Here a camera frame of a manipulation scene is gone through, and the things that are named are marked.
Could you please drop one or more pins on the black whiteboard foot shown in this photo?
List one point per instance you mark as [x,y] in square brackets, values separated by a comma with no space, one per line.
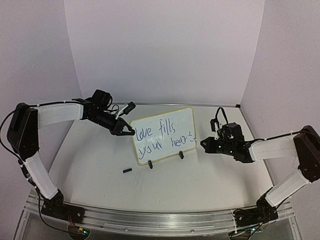
[181,155]
[150,164]

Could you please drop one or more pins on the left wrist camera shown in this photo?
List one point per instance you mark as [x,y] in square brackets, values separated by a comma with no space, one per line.
[126,109]

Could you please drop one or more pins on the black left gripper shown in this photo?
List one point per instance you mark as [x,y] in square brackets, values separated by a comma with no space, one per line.
[117,129]

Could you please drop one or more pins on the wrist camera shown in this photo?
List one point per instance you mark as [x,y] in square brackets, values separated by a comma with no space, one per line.
[215,127]
[126,109]

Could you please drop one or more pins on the black left whiteboard foot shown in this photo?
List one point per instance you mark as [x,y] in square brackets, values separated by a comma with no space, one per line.
[150,164]

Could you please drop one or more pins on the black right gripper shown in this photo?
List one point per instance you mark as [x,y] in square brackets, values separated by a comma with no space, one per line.
[213,146]

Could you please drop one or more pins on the aluminium back table rail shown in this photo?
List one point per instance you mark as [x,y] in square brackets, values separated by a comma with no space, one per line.
[187,104]

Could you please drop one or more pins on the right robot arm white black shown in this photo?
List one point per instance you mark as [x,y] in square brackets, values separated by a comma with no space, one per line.
[303,145]

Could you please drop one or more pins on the aluminium front rail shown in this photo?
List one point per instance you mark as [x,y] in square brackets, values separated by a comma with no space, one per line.
[156,224]

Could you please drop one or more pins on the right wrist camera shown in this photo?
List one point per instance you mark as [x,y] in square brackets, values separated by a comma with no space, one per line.
[215,127]

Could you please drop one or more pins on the black right whiteboard foot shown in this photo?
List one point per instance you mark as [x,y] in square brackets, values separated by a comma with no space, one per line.
[181,155]

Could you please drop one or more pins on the yellow framed small whiteboard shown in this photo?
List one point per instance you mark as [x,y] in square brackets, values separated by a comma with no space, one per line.
[164,135]

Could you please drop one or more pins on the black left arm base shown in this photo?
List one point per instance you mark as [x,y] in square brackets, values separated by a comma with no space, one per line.
[56,208]

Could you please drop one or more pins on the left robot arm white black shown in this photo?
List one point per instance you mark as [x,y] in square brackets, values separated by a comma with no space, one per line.
[27,120]

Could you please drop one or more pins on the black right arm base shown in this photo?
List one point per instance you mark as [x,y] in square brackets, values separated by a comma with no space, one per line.
[263,212]

